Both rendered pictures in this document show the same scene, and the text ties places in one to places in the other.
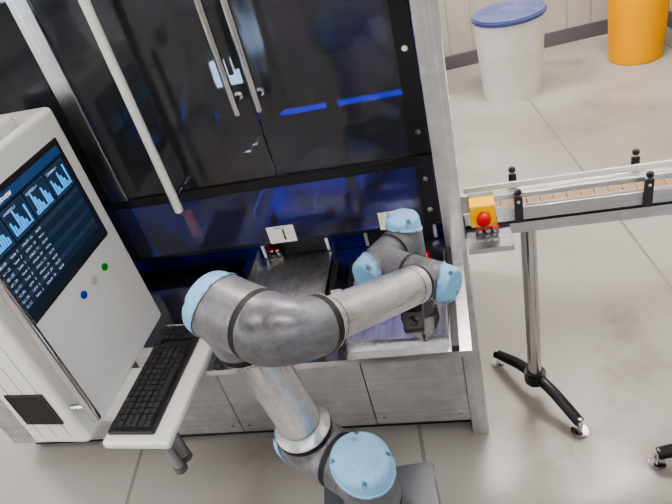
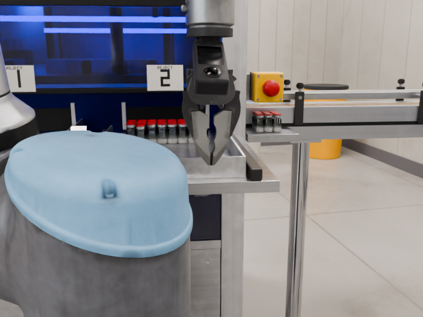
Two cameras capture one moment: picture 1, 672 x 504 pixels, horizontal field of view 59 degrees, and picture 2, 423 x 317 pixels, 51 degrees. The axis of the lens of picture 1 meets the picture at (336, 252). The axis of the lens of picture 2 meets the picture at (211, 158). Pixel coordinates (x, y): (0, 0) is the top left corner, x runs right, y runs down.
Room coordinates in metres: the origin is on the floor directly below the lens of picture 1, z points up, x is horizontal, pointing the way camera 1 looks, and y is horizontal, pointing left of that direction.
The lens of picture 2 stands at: (0.39, 0.10, 1.08)
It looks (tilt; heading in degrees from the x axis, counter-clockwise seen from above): 14 degrees down; 339
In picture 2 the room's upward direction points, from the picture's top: straight up
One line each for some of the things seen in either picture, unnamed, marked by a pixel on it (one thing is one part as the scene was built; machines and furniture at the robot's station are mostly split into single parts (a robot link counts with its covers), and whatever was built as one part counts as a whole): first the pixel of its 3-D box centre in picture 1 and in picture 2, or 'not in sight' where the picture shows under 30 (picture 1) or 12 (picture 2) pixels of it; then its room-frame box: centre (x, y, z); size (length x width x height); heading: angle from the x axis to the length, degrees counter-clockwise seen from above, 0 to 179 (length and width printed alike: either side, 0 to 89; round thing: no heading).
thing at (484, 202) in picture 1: (482, 210); (266, 87); (1.39, -0.43, 0.99); 0.08 x 0.07 x 0.07; 165
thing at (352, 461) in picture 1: (363, 473); (99, 233); (0.70, 0.07, 0.96); 0.13 x 0.12 x 0.14; 41
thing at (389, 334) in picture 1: (398, 298); (166, 146); (1.23, -0.13, 0.90); 0.34 x 0.26 x 0.04; 164
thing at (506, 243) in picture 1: (489, 236); (267, 133); (1.42, -0.46, 0.87); 0.14 x 0.13 x 0.02; 165
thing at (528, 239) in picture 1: (531, 309); (295, 256); (1.49, -0.61, 0.46); 0.09 x 0.09 x 0.77; 75
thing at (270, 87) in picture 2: (483, 219); (270, 88); (1.34, -0.42, 0.99); 0.04 x 0.04 x 0.04; 75
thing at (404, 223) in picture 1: (404, 236); not in sight; (1.06, -0.15, 1.21); 0.09 x 0.08 x 0.11; 131
